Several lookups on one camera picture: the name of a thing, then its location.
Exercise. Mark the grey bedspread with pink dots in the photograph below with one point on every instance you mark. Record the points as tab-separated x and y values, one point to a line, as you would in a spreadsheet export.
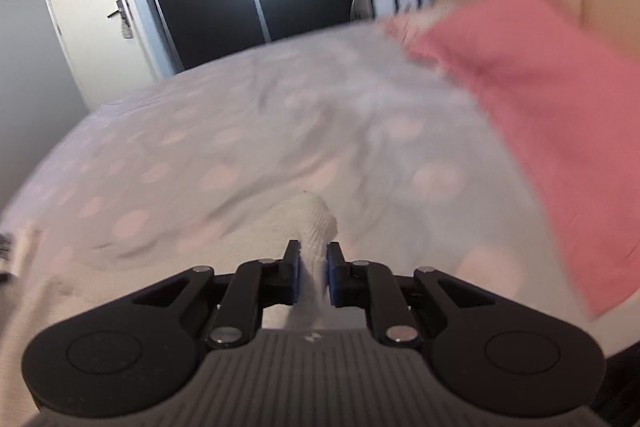
280	117

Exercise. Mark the pink pillow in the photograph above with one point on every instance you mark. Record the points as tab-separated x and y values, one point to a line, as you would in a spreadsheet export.
540	107

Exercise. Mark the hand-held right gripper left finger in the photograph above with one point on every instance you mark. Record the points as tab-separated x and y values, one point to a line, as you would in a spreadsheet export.
295	273

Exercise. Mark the white knitted garment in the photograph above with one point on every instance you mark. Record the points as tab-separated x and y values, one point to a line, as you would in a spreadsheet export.
312	227

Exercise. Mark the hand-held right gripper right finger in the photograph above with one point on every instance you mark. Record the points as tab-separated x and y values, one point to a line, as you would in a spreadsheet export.
332	275

